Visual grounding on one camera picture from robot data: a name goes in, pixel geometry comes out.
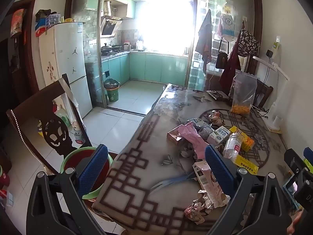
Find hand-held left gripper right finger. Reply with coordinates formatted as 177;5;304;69
205;144;292;235

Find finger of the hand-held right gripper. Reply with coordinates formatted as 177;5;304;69
284;147;313;175

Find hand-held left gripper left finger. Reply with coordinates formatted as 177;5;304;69
26;144;109;235

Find crushed pink white carton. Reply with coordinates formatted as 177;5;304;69
192;160;230;206

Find red bucket with green rim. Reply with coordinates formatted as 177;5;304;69
60;147;113;200

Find clear plastic bottle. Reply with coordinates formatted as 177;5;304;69
222;133;242;163

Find yellow packet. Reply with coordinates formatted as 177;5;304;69
235;155;259;175

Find white green milk carton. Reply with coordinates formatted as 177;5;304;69
207;125;231;145

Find pink plastic bag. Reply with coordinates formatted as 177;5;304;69
177;122;208;161

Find clear plastic wrapper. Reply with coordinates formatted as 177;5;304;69
198;125;214;140

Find yellow cardboard box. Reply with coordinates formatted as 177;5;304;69
229;126;255;152

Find foil wrapper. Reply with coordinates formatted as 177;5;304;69
184;193;216;224

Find green white packet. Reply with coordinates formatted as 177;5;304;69
187;118;206;128

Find pink cardboard box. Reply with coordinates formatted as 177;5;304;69
167;125;186;145

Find person's right hand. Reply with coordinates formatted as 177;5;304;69
288;211;305;234

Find small figurine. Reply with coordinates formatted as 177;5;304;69
211;110;225;126

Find patterned tablecloth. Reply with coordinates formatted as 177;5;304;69
92;83;301;235

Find white desk lamp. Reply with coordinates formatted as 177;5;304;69
253;56;290;131

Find green plastic bottle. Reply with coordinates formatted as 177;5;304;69
55;105;71;128

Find black remote control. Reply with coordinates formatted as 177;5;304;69
207;90;230;101

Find clear bag of orange snacks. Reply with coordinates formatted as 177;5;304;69
231;70;258;115

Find green kitchen waste bin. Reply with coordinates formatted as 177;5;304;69
104;79;120;102

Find dark wooden carved chair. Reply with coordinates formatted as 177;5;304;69
6;73;118;174

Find dark red hanging garment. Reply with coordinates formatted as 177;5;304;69
219;28;241;96

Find black hanging bag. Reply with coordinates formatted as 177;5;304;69
215;39;229;69

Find white refrigerator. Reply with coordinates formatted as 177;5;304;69
39;22;93;119

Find teal kitchen cabinets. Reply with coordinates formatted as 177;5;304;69
101;51;189;84

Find black wok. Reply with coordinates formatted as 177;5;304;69
101;43;122;54

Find grey hanging towel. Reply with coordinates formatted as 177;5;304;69
195;9;213;72

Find black white patterned bag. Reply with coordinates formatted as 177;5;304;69
237;29;260;57

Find hanging panda pouch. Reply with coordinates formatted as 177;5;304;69
218;13;234;37

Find range hood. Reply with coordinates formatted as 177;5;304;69
101;16;123;38

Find blue red box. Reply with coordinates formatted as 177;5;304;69
35;17;49;38

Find clear plastic storage box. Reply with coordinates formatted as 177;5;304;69
46;13;61;27

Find red hanging decoration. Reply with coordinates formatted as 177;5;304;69
10;8;26;38

